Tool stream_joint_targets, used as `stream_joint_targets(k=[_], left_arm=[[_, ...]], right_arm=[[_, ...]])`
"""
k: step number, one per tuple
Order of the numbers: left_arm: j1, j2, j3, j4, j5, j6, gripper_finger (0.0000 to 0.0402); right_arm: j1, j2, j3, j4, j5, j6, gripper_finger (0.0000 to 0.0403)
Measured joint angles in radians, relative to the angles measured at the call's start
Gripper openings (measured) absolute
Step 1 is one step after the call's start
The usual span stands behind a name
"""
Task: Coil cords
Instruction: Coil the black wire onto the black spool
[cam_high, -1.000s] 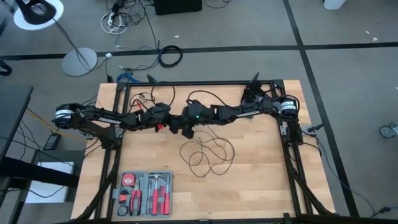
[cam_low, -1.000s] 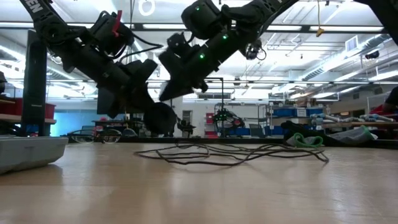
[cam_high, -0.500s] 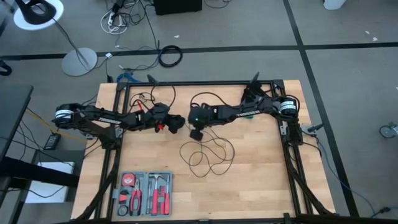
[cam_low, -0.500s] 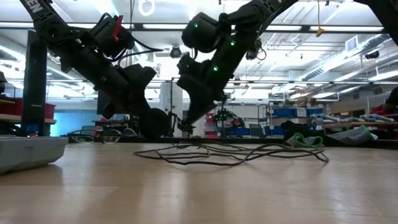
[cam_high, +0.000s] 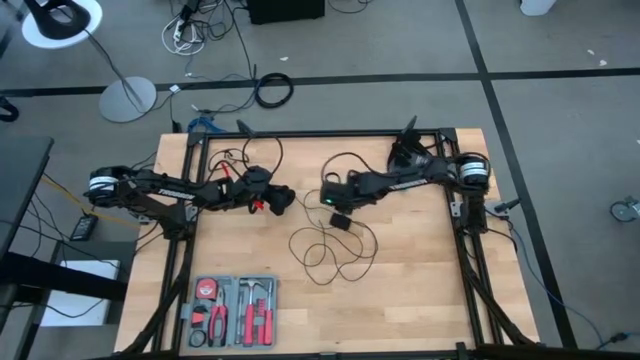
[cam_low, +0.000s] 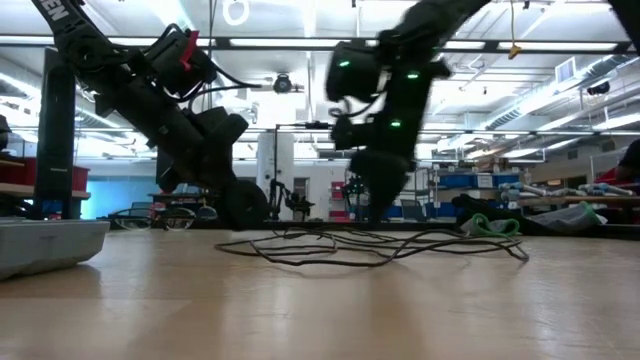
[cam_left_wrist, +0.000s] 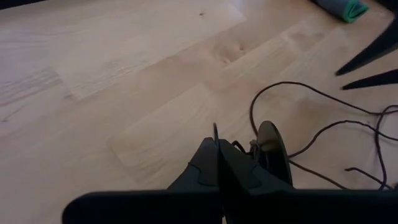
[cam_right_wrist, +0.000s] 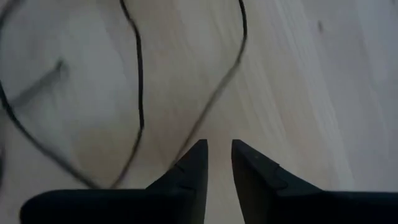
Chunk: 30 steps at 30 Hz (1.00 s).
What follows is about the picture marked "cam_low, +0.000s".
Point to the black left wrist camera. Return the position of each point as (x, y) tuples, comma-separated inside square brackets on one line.
[(222, 127)]

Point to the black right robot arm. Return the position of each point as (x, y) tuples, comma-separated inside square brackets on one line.
[(440, 15)]

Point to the grey plastic tool case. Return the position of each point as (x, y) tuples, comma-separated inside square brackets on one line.
[(45, 245)]

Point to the black ceiling speaker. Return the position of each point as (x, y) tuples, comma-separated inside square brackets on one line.
[(599, 88)]

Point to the black round overhead camera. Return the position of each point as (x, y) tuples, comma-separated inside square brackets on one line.
[(282, 84)]

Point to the blue storage bin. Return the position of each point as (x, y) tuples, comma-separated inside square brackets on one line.
[(457, 181), (506, 180), (440, 210)]

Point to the white ceiling vent grille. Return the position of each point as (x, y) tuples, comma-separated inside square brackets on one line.
[(565, 70)]

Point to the grey chair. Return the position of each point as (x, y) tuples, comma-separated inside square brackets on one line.
[(412, 210)]

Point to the red drawer box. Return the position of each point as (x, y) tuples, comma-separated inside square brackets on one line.
[(336, 192)]

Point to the red storage bin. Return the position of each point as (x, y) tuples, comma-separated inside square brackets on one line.
[(17, 172), (81, 179)]

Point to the white LED light bar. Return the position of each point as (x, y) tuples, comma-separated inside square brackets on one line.
[(280, 42), (555, 46), (125, 41), (465, 45)]

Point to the person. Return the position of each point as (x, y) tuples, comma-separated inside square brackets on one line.
[(631, 162)]

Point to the wooden shelf board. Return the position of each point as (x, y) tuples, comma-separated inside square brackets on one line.
[(15, 190)]

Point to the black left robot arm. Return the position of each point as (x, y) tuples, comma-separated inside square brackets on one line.
[(65, 20)]

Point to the pile of folded cloths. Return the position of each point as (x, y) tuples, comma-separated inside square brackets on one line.
[(595, 190)]

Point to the wooden workbench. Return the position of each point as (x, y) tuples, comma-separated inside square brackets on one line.
[(575, 201)]

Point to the black background robot arm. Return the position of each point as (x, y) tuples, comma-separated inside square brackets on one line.
[(295, 202)]

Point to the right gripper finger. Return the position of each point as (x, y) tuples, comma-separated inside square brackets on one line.
[(381, 210)]

